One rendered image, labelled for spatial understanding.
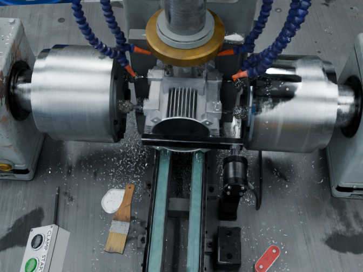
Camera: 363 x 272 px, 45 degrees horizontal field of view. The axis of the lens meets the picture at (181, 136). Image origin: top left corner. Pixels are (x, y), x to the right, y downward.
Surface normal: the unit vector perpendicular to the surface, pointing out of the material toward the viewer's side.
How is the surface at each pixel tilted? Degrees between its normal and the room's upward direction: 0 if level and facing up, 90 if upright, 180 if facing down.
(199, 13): 90
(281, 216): 0
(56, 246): 60
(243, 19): 90
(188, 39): 0
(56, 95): 39
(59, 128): 81
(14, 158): 90
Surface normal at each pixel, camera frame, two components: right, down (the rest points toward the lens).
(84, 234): 0.00, -0.55
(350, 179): -0.06, 0.83
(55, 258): 0.87, -0.23
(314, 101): -0.04, 0.04
